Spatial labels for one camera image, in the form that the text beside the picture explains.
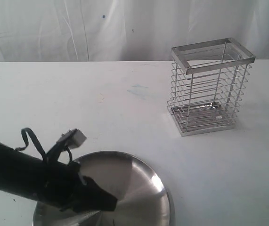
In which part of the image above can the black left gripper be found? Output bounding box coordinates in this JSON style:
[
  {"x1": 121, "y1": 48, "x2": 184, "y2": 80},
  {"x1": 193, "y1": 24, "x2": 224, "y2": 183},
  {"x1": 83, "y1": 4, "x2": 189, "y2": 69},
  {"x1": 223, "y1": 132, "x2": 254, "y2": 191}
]
[{"x1": 37, "y1": 161, "x2": 118, "y2": 212}]

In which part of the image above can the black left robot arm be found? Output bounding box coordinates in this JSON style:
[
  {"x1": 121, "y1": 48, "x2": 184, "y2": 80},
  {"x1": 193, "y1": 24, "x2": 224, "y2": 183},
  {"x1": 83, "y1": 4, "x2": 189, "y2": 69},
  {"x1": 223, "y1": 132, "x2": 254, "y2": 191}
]
[{"x1": 0, "y1": 143, "x2": 118, "y2": 213}]

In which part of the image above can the round steel plate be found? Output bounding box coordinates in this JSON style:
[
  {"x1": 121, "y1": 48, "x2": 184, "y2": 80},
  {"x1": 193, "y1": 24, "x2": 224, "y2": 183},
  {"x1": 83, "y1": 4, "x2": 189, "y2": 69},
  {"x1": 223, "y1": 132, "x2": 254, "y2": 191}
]
[{"x1": 33, "y1": 151, "x2": 174, "y2": 226}]

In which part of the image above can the white backdrop curtain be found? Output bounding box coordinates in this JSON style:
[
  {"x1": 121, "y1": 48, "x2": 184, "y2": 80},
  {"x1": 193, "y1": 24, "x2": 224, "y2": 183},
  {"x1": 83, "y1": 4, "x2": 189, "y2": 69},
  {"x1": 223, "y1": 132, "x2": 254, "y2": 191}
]
[{"x1": 0, "y1": 0, "x2": 269, "y2": 61}]

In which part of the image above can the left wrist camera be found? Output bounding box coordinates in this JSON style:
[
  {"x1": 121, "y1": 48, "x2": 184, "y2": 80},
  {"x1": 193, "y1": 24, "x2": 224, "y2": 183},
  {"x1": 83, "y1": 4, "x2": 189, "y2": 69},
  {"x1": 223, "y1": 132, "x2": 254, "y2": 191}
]
[{"x1": 46, "y1": 129, "x2": 87, "y2": 163}]

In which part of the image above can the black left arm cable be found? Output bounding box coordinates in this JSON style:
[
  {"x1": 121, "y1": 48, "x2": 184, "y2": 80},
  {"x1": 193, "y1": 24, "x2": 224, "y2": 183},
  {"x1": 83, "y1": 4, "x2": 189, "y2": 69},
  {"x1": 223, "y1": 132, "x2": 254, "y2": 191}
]
[{"x1": 14, "y1": 127, "x2": 73, "y2": 163}]

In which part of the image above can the metal wire utensil holder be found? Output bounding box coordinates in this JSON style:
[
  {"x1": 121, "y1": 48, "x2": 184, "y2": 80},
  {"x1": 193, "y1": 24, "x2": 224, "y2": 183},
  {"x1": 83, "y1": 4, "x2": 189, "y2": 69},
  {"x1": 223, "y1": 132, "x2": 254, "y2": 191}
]
[{"x1": 167, "y1": 38, "x2": 255, "y2": 136}]

